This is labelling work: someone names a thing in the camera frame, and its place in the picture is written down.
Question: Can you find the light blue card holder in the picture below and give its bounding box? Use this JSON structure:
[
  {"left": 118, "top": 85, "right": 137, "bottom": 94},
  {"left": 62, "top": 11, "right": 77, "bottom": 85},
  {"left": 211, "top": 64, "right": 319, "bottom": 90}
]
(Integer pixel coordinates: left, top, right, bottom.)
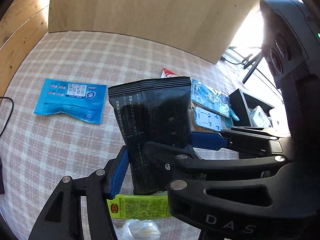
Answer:
[{"left": 192, "top": 107, "right": 223, "bottom": 132}]

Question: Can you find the yellow-green packet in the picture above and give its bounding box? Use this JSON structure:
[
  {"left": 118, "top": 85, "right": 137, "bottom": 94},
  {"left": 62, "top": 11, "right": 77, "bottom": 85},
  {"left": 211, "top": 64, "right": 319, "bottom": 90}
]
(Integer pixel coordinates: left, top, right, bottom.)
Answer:
[{"left": 106, "top": 194, "right": 173, "bottom": 220}]

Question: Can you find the clear plastic wrapped item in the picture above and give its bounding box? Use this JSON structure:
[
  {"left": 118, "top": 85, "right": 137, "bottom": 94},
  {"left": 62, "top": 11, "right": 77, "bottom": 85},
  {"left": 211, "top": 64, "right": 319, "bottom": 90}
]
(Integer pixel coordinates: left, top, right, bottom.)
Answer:
[{"left": 116, "top": 219, "right": 161, "bottom": 240}]

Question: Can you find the teal tassel strap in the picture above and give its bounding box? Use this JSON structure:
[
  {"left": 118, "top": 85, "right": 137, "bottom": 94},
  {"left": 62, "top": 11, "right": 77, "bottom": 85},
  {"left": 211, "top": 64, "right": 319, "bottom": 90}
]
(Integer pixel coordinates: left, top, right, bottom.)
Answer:
[{"left": 224, "top": 107, "right": 240, "bottom": 130}]

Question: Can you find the thin black cable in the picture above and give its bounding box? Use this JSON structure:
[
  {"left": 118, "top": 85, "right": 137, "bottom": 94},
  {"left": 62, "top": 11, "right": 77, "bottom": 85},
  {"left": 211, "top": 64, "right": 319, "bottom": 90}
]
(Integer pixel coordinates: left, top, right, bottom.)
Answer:
[{"left": 220, "top": 53, "right": 254, "bottom": 66}]

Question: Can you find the light blue case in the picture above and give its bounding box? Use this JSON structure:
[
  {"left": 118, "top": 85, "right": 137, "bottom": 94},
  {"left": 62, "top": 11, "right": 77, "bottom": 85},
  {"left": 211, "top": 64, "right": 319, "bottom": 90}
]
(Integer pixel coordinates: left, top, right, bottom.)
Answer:
[{"left": 249, "top": 105, "right": 272, "bottom": 128}]

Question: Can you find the red and white packet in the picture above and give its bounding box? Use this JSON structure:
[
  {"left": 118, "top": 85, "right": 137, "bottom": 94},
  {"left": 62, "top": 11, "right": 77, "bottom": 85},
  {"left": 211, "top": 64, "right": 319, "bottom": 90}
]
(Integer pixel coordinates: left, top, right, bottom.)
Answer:
[{"left": 160, "top": 67, "right": 179, "bottom": 79}]

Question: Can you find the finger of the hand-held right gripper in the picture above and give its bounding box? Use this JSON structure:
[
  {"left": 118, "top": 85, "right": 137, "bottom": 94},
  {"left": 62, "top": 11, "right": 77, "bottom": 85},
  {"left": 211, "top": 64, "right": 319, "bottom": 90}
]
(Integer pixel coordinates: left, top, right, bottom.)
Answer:
[
  {"left": 144, "top": 141, "right": 320, "bottom": 240},
  {"left": 191, "top": 127, "right": 292, "bottom": 157}
]

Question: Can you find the blue printed card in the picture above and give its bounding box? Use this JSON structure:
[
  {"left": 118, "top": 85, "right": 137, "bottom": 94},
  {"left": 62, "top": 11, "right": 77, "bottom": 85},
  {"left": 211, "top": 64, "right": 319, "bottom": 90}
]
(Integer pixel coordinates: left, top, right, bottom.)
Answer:
[{"left": 191, "top": 79, "right": 231, "bottom": 118}]

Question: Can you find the blue wet wipe packet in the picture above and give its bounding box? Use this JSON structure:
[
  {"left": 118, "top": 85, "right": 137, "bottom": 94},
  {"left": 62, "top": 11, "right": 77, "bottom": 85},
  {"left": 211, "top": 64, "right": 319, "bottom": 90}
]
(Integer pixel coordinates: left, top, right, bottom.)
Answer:
[{"left": 34, "top": 78, "right": 107, "bottom": 124}]

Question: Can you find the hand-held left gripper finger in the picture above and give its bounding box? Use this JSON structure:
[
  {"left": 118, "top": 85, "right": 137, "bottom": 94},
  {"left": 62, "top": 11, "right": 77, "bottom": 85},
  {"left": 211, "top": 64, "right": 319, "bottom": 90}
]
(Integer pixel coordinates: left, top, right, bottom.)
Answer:
[{"left": 27, "top": 145, "right": 129, "bottom": 240}]

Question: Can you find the pink checked tablecloth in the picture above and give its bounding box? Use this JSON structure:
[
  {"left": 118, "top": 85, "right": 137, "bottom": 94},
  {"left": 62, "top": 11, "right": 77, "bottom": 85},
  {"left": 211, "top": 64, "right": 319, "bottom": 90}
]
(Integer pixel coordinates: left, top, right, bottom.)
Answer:
[{"left": 0, "top": 31, "right": 284, "bottom": 240}]

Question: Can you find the black storage box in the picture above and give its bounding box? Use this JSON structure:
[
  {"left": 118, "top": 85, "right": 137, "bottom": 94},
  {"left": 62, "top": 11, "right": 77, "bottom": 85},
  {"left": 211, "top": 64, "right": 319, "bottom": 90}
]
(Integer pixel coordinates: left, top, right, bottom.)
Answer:
[{"left": 228, "top": 88, "right": 275, "bottom": 128}]

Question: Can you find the black stand rod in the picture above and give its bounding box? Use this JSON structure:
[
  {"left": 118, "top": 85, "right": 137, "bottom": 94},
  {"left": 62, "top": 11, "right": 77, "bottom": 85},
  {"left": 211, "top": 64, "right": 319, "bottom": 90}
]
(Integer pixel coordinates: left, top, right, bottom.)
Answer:
[{"left": 242, "top": 49, "right": 263, "bottom": 84}]

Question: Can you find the black snack packet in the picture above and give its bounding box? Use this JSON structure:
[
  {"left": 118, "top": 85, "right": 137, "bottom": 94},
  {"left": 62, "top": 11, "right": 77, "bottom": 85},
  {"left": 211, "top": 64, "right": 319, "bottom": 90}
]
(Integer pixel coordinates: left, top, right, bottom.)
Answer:
[{"left": 107, "top": 76, "right": 192, "bottom": 195}]

